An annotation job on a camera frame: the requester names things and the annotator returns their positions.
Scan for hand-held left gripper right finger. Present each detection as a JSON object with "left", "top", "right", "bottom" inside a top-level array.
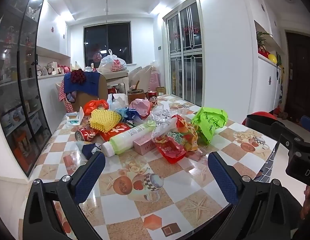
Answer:
[{"left": 207, "top": 151, "right": 292, "bottom": 240}]

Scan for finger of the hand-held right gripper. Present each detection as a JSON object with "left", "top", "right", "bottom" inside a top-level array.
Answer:
[
  {"left": 246, "top": 114, "right": 304, "bottom": 155},
  {"left": 301, "top": 116, "right": 310, "bottom": 144}
]

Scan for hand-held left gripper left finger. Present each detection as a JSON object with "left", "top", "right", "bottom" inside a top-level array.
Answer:
[{"left": 23, "top": 151, "right": 106, "bottom": 240}]

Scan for white and green bottle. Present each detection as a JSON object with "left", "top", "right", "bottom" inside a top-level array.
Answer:
[{"left": 102, "top": 122, "right": 158, "bottom": 157}]

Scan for red packet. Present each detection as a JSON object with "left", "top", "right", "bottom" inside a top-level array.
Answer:
[{"left": 100, "top": 122, "right": 135, "bottom": 142}]

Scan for yellow foam fruit net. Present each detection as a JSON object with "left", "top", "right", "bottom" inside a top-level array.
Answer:
[{"left": 89, "top": 109, "right": 122, "bottom": 133}]

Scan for pink plastic bag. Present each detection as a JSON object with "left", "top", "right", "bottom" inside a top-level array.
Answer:
[{"left": 129, "top": 99, "right": 152, "bottom": 117}]

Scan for red plastic stool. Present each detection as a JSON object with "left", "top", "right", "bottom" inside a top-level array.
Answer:
[{"left": 242, "top": 111, "right": 278, "bottom": 126}]

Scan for dark blue wrapper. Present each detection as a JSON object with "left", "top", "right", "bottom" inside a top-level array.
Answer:
[{"left": 76, "top": 141, "right": 103, "bottom": 160}]

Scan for crushed red soda can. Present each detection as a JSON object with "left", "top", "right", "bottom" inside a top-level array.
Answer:
[{"left": 75, "top": 127, "right": 99, "bottom": 142}]

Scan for bright green plastic bag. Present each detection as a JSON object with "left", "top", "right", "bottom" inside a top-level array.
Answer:
[{"left": 191, "top": 107, "right": 228, "bottom": 145}]

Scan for dark wooden door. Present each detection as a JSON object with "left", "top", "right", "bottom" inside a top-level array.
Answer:
[{"left": 285, "top": 29, "right": 310, "bottom": 123}]

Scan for colourful snack bag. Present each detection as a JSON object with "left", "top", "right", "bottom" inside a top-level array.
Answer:
[{"left": 152, "top": 115, "right": 199, "bottom": 164}]

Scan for white face mask box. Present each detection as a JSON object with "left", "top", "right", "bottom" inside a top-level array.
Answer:
[{"left": 65, "top": 107, "right": 85, "bottom": 127}]

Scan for pink cosmetics box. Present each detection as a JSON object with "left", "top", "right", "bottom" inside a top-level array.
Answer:
[{"left": 133, "top": 135, "right": 158, "bottom": 155}]

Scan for blue plastic bag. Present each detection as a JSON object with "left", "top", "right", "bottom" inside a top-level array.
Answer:
[{"left": 117, "top": 107, "right": 140, "bottom": 123}]

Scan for orange plastic bag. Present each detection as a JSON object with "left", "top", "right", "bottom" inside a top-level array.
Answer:
[{"left": 83, "top": 99, "right": 110, "bottom": 117}]

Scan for green potted plant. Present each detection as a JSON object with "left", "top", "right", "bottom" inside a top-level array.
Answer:
[{"left": 256, "top": 31, "right": 273, "bottom": 52}]

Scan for clear plastic bag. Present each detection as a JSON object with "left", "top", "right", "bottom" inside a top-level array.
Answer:
[{"left": 151, "top": 105, "right": 193, "bottom": 140}]

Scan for red checked cloth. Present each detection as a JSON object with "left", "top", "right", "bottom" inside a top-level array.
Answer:
[{"left": 58, "top": 81, "right": 74, "bottom": 112}]

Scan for brown glass jar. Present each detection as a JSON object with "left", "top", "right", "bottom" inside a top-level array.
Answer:
[{"left": 127, "top": 80, "right": 145, "bottom": 105}]

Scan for white counter cabinet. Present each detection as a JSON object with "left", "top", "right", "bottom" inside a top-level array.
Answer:
[{"left": 36, "top": 45, "right": 73, "bottom": 130}]

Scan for blue cloth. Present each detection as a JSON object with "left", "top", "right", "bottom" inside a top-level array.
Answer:
[{"left": 63, "top": 72, "right": 100, "bottom": 98}]

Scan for red cartoon face can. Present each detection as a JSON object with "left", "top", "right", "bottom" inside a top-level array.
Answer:
[{"left": 147, "top": 90, "right": 158, "bottom": 107}]

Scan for dark red knitted cloth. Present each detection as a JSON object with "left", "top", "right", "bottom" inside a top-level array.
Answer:
[{"left": 70, "top": 69, "right": 87, "bottom": 84}]

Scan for glass sliding door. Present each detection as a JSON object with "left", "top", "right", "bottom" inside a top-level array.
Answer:
[{"left": 163, "top": 0, "right": 204, "bottom": 107}]

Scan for beige dining table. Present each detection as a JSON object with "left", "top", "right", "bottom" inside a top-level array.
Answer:
[{"left": 102, "top": 70, "right": 129, "bottom": 93}]

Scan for beige dining chair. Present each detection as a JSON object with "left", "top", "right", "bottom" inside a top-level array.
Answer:
[
  {"left": 137, "top": 65, "right": 153, "bottom": 93},
  {"left": 128, "top": 66, "right": 143, "bottom": 90}
]

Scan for pink plastic stool stack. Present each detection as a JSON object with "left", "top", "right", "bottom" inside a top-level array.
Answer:
[{"left": 150, "top": 71, "right": 160, "bottom": 90}]

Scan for white printed shopping bag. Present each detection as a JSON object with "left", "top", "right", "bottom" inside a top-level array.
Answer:
[{"left": 98, "top": 49, "right": 127, "bottom": 72}]

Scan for glass display cabinet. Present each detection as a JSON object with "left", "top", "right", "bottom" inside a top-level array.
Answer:
[{"left": 0, "top": 0, "right": 53, "bottom": 178}]

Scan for dark window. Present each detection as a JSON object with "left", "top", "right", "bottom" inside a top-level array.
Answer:
[{"left": 83, "top": 22, "right": 133, "bottom": 67}]

